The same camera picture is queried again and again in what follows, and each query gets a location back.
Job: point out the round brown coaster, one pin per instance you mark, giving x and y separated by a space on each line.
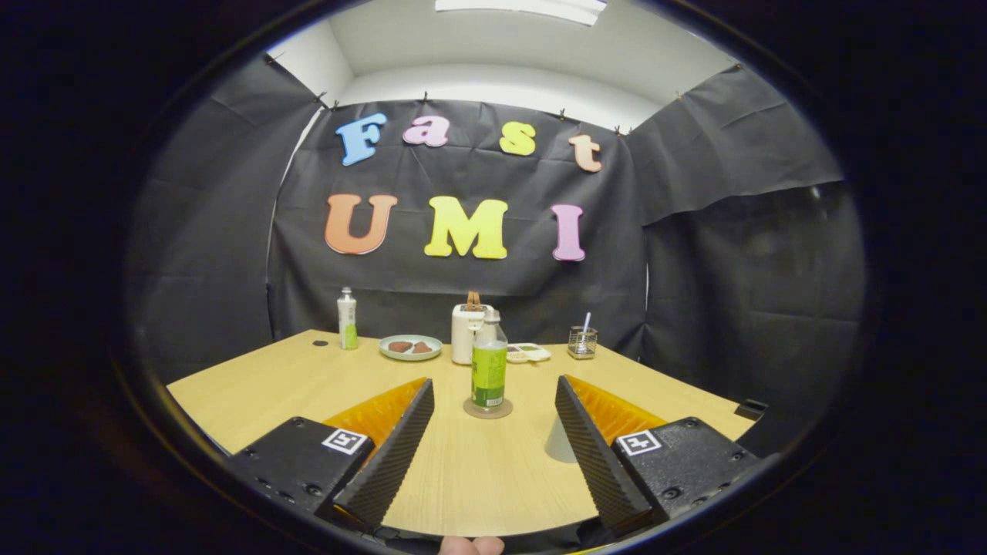
503 411

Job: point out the white cup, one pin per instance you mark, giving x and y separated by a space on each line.
557 447

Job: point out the white divided tray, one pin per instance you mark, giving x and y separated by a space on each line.
532 354

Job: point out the pale green plate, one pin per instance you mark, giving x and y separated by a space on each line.
411 356

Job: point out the small white green bottle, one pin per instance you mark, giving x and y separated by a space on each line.
348 324

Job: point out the green label juice bottle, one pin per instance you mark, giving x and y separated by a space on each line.
489 374

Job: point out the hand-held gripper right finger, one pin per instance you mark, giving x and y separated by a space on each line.
597 455

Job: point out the brown toast slice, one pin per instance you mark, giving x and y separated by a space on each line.
473 301

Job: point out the ceiling light panel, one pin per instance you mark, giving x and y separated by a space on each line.
520 9

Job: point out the wooden table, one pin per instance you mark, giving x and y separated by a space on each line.
478 478

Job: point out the black table clamp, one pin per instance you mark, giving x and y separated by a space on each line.
751 409

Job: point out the white toaster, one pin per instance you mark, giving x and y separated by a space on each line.
461 335

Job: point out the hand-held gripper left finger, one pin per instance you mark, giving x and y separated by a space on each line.
397 455

